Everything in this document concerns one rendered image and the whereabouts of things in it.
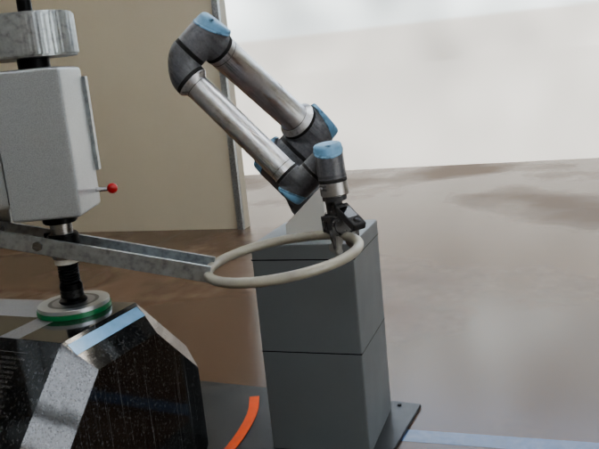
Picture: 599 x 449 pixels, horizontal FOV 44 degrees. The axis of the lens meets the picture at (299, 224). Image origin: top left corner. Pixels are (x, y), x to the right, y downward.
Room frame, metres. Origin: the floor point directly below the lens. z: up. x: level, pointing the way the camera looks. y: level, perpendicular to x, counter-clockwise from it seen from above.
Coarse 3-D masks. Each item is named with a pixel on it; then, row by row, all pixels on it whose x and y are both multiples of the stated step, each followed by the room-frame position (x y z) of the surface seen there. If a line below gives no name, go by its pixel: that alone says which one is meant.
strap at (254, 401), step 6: (252, 396) 3.17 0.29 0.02; (258, 396) 3.16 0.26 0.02; (252, 402) 3.11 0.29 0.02; (258, 402) 3.10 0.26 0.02; (252, 408) 3.05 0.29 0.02; (246, 414) 2.99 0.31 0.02; (252, 414) 2.99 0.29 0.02; (246, 420) 2.93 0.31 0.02; (252, 420) 2.93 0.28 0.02; (246, 426) 2.88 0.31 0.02; (240, 432) 2.83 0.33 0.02; (246, 432) 2.83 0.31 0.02; (234, 438) 2.78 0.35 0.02; (240, 438) 2.78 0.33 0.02; (228, 444) 2.74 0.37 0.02; (234, 444) 2.74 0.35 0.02
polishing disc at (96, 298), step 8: (56, 296) 2.23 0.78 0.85; (88, 296) 2.19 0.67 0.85; (96, 296) 2.18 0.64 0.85; (104, 296) 2.17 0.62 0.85; (40, 304) 2.15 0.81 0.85; (48, 304) 2.14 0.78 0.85; (56, 304) 2.14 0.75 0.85; (80, 304) 2.11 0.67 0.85; (88, 304) 2.10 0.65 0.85; (96, 304) 2.09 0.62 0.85; (104, 304) 2.12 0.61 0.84; (40, 312) 2.08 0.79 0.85; (48, 312) 2.06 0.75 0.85; (56, 312) 2.05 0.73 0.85; (64, 312) 2.05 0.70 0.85; (72, 312) 2.05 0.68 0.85; (80, 312) 2.06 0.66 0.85
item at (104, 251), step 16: (0, 224) 2.21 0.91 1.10; (16, 224) 2.21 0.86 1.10; (0, 240) 2.10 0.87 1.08; (16, 240) 2.10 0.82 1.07; (32, 240) 2.10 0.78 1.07; (48, 240) 2.09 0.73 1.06; (80, 240) 2.20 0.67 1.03; (96, 240) 2.20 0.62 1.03; (112, 240) 2.20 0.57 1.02; (64, 256) 2.09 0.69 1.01; (80, 256) 2.09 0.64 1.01; (96, 256) 2.09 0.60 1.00; (112, 256) 2.09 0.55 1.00; (128, 256) 2.09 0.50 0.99; (144, 256) 2.09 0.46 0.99; (160, 256) 2.20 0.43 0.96; (176, 256) 2.20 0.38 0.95; (192, 256) 2.20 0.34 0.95; (208, 256) 2.20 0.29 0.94; (144, 272) 2.09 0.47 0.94; (160, 272) 2.09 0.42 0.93; (176, 272) 2.09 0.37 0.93; (192, 272) 2.09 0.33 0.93
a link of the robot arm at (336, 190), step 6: (324, 186) 2.25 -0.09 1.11; (330, 186) 2.24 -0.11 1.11; (336, 186) 2.24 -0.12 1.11; (342, 186) 2.24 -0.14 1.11; (348, 186) 2.27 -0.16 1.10; (324, 192) 2.25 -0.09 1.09; (330, 192) 2.24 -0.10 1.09; (336, 192) 2.23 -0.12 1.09; (342, 192) 2.24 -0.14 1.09; (348, 192) 2.26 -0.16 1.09; (330, 198) 2.25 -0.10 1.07
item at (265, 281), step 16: (272, 240) 2.36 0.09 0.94; (288, 240) 2.36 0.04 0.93; (304, 240) 2.35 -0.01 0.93; (352, 240) 2.17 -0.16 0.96; (224, 256) 2.26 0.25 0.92; (240, 256) 2.31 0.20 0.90; (352, 256) 2.00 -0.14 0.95; (208, 272) 2.08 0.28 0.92; (288, 272) 1.91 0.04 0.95; (304, 272) 1.91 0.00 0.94; (320, 272) 1.92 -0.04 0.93; (240, 288) 1.94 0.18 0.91
